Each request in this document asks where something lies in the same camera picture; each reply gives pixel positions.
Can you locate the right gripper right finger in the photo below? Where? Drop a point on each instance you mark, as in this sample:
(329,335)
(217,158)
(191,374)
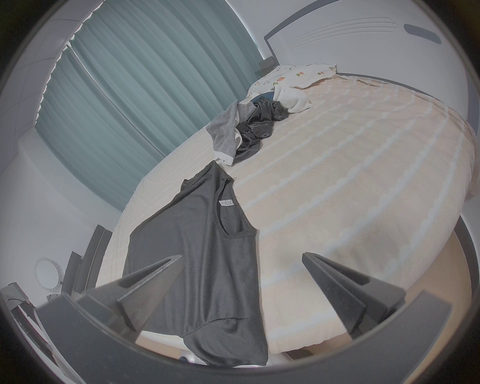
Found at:
(337,292)

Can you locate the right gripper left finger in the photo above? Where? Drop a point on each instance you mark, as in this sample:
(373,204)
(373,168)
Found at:
(150,288)

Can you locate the black T-shirt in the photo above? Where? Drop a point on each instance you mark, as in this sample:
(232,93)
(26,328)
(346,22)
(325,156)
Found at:
(210,270)

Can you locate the bed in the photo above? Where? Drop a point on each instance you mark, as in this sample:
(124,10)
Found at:
(356,168)

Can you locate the pile of clothes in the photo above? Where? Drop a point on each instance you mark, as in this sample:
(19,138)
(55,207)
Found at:
(255,123)

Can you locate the black chest of drawers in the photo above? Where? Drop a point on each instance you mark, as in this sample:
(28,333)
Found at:
(90,255)

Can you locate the white trash bin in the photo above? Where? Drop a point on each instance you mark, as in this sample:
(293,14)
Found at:
(48,273)

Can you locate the blue-green curtain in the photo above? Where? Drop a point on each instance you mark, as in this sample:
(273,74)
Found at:
(168,63)
(93,142)

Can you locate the white printed pillow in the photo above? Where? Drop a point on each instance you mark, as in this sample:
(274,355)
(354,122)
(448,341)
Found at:
(292,75)

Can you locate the grey bedside table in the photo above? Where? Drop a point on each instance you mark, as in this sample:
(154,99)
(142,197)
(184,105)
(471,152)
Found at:
(266,65)

